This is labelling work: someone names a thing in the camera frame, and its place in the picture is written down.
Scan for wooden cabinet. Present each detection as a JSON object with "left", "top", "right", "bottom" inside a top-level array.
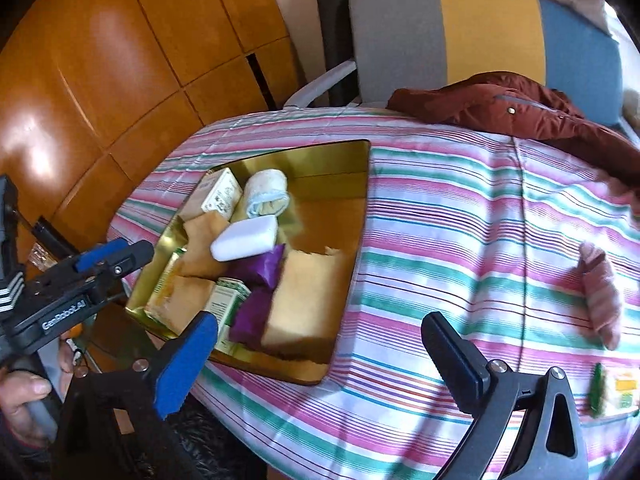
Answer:
[{"left": 0, "top": 0, "right": 306, "bottom": 281}]

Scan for white sock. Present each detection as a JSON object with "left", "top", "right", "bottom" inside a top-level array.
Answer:
[{"left": 243, "top": 169, "right": 290, "bottom": 221}]

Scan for white sponge block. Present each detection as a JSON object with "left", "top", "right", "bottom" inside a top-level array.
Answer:
[{"left": 210, "top": 215, "right": 279, "bottom": 262}]

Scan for black pole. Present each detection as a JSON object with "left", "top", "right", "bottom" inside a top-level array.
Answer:
[{"left": 314, "top": 0, "right": 361, "bottom": 106}]

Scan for grey yellow blue chair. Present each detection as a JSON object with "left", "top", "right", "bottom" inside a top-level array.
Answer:
[{"left": 282, "top": 0, "right": 640, "bottom": 131}]

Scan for green yellow box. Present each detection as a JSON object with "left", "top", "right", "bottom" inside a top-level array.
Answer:
[{"left": 152, "top": 247, "right": 188, "bottom": 306}]

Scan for gold tin box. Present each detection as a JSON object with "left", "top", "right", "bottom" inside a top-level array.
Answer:
[{"left": 125, "top": 139, "right": 372, "bottom": 387}]

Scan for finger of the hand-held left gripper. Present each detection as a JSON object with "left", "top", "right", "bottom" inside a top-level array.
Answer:
[
  {"left": 10, "top": 240, "right": 156, "bottom": 356},
  {"left": 29, "top": 238, "right": 130, "bottom": 292}
]

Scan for person's left hand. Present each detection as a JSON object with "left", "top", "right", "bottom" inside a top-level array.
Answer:
[{"left": 0, "top": 342, "right": 75, "bottom": 453}]

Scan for pink sock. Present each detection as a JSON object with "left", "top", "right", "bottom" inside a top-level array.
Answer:
[{"left": 575, "top": 241, "right": 624, "bottom": 351}]

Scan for green yellow packet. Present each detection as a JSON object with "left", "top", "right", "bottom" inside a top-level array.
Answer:
[{"left": 591, "top": 362, "right": 640, "bottom": 418}]

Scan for striped tablecloth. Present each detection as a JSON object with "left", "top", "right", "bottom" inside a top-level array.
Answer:
[{"left": 107, "top": 105, "right": 640, "bottom": 480}]

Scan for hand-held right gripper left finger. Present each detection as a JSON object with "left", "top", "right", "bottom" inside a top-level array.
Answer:
[{"left": 52, "top": 311, "right": 220, "bottom": 480}]

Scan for person's left forearm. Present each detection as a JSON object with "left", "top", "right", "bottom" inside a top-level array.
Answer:
[{"left": 0, "top": 432, "right": 56, "bottom": 480}]

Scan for dark red jacket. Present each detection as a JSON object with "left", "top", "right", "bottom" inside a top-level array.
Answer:
[{"left": 387, "top": 72, "right": 640, "bottom": 186}]

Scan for green white medicine box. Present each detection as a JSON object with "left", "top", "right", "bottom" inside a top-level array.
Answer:
[{"left": 204, "top": 279, "right": 252, "bottom": 356}]

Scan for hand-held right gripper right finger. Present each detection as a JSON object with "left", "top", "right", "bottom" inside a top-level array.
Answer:
[{"left": 421, "top": 311, "right": 591, "bottom": 480}]

